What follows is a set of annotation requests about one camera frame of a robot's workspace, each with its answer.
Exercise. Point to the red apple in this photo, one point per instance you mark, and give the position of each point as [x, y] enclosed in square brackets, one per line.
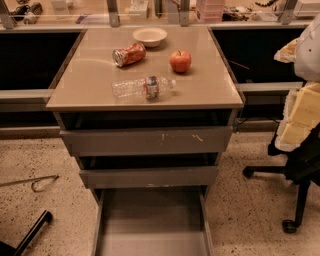
[180, 61]

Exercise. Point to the middle grey drawer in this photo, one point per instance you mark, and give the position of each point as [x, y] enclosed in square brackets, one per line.
[149, 177]

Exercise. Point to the white paper bowl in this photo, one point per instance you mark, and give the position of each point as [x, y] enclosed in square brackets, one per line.
[150, 37]

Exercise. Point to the metal hook rod on floor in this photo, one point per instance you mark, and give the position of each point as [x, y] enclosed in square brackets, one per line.
[32, 181]

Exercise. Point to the black office chair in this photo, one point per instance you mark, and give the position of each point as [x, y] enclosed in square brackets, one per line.
[302, 168]

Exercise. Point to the black chair leg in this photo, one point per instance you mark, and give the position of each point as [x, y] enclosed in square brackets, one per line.
[7, 250]

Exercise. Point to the top grey drawer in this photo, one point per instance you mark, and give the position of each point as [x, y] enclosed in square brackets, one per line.
[158, 141]

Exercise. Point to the pink plastic container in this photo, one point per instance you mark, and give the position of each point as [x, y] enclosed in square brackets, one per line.
[209, 11]

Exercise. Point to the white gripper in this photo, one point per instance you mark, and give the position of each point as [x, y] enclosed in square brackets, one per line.
[309, 56]

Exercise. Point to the clear plastic water bottle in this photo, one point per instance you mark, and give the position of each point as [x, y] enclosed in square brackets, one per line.
[149, 88]

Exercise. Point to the grey drawer cabinet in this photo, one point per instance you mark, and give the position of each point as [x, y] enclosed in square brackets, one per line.
[204, 96]

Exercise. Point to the open bottom grey drawer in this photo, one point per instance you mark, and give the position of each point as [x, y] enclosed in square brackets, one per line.
[168, 221]

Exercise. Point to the crushed orange soda can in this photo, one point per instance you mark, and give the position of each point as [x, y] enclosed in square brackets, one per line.
[126, 56]

